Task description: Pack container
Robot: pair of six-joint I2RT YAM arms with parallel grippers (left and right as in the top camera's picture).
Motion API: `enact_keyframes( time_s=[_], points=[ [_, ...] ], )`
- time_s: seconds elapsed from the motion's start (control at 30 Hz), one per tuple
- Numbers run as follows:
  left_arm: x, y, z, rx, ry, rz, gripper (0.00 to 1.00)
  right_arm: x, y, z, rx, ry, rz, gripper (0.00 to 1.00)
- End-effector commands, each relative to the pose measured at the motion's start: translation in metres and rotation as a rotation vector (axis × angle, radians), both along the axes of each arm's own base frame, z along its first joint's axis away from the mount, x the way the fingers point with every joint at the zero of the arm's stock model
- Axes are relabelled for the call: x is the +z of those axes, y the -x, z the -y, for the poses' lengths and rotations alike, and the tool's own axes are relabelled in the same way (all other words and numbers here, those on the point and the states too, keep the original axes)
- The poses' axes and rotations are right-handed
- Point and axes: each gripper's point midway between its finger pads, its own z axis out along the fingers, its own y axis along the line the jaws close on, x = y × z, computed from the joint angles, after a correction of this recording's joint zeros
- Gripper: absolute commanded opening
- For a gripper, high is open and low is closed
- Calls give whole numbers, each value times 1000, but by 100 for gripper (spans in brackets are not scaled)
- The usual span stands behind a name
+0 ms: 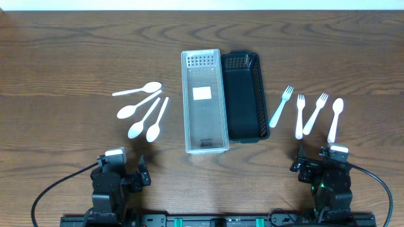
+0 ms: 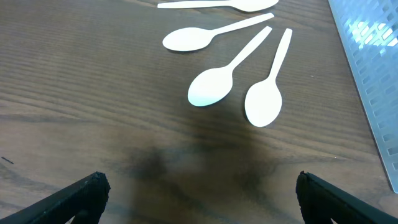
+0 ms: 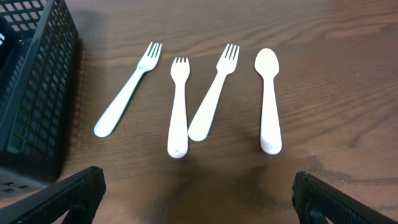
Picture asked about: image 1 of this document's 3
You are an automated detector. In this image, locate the black cable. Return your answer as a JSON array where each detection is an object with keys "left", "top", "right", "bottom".
[
  {"left": 347, "top": 162, "right": 394, "bottom": 227},
  {"left": 30, "top": 161, "right": 99, "bottom": 227}
]

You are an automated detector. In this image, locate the clear plastic mesh basket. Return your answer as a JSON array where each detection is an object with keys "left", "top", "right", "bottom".
[{"left": 181, "top": 49, "right": 230, "bottom": 154}]

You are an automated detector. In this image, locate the pinkish white plastic spoon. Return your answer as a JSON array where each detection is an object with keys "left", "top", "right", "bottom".
[{"left": 327, "top": 98, "right": 343, "bottom": 143}]

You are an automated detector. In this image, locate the black plastic mesh basket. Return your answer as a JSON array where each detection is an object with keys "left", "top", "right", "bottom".
[{"left": 221, "top": 50, "right": 270, "bottom": 143}]

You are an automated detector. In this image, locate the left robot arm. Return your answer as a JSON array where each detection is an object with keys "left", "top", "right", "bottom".
[{"left": 90, "top": 154, "right": 151, "bottom": 225}]

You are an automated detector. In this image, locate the white label sticker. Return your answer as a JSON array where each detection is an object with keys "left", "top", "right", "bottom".
[{"left": 193, "top": 86, "right": 212, "bottom": 100}]

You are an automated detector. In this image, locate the right black cable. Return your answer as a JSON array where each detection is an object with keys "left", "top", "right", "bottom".
[{"left": 347, "top": 162, "right": 394, "bottom": 227}]

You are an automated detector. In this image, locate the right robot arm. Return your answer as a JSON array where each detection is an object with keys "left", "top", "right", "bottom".
[{"left": 290, "top": 143, "right": 353, "bottom": 223}]

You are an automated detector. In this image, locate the white plastic fork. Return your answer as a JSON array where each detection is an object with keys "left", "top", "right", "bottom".
[
  {"left": 295, "top": 94, "right": 306, "bottom": 140},
  {"left": 302, "top": 93, "right": 328, "bottom": 135}
]

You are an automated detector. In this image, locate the white plastic spoon top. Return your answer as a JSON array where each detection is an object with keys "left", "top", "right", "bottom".
[{"left": 112, "top": 81, "right": 162, "bottom": 96}]

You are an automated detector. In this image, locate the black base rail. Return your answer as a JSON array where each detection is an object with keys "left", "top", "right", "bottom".
[{"left": 59, "top": 211, "right": 377, "bottom": 227}]

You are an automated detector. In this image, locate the light blue plastic fork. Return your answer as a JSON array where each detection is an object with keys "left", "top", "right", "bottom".
[{"left": 269, "top": 86, "right": 294, "bottom": 128}]

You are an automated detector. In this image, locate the left black cable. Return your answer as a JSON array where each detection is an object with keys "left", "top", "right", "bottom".
[{"left": 30, "top": 161, "right": 99, "bottom": 227}]

